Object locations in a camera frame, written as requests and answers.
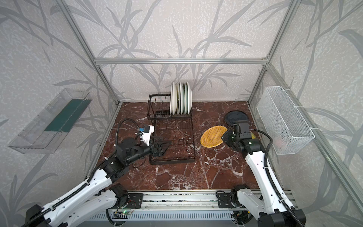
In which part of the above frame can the black wire dish rack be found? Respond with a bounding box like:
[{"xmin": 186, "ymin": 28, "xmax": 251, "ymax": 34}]
[{"xmin": 147, "ymin": 94, "xmax": 196, "ymax": 165}]

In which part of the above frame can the orange woven plate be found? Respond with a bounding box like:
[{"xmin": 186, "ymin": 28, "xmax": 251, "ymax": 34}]
[{"xmin": 200, "ymin": 125, "xmax": 227, "ymax": 148}]

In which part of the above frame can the dark blue oval plate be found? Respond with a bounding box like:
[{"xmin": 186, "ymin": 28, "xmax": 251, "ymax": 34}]
[{"xmin": 224, "ymin": 110, "xmax": 249, "ymax": 127}]

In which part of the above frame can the white plate green emblem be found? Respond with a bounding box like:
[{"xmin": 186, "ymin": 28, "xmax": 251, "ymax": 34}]
[{"xmin": 172, "ymin": 83, "xmax": 178, "ymax": 115}]

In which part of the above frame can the white plate dark lettered rim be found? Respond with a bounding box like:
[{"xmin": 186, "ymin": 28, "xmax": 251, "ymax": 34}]
[{"xmin": 180, "ymin": 83, "xmax": 185, "ymax": 115}]

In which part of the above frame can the mint green flower plate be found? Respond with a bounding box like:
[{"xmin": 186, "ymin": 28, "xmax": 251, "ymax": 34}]
[{"xmin": 184, "ymin": 82, "xmax": 189, "ymax": 115}]

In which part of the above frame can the orange sunburst plate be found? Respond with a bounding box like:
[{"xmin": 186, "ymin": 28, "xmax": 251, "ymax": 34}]
[
  {"xmin": 187, "ymin": 82, "xmax": 192, "ymax": 114},
  {"xmin": 169, "ymin": 83, "xmax": 174, "ymax": 116}
]

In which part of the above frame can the cream floral plate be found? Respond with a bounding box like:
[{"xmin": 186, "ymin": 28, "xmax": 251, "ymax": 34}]
[{"xmin": 176, "ymin": 82, "xmax": 180, "ymax": 115}]

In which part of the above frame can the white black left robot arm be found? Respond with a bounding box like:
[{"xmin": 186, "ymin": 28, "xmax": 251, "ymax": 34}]
[{"xmin": 24, "ymin": 118, "xmax": 172, "ymax": 227}]

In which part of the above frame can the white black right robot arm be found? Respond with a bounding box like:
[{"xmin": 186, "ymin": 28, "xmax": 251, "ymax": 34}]
[{"xmin": 221, "ymin": 120, "xmax": 306, "ymax": 227}]

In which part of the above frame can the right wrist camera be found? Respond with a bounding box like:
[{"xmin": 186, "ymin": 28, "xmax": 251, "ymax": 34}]
[{"xmin": 233, "ymin": 120, "xmax": 252, "ymax": 140}]

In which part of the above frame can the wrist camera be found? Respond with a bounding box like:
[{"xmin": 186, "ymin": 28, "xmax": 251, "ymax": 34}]
[
  {"xmin": 135, "ymin": 125, "xmax": 155, "ymax": 146},
  {"xmin": 233, "ymin": 120, "xmax": 252, "ymax": 140}
]

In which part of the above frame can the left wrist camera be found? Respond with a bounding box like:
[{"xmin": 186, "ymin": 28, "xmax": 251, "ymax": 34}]
[{"xmin": 135, "ymin": 125, "xmax": 155, "ymax": 146}]

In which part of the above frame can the white wire mesh basket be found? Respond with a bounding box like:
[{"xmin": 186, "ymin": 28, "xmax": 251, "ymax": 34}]
[{"xmin": 257, "ymin": 86, "xmax": 315, "ymax": 155}]

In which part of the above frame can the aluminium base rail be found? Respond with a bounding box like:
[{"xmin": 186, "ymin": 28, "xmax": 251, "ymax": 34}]
[{"xmin": 56, "ymin": 190, "xmax": 298, "ymax": 227}]

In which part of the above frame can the clear plastic wall bin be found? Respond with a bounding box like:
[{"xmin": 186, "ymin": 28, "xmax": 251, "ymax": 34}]
[{"xmin": 8, "ymin": 89, "xmax": 92, "ymax": 154}]

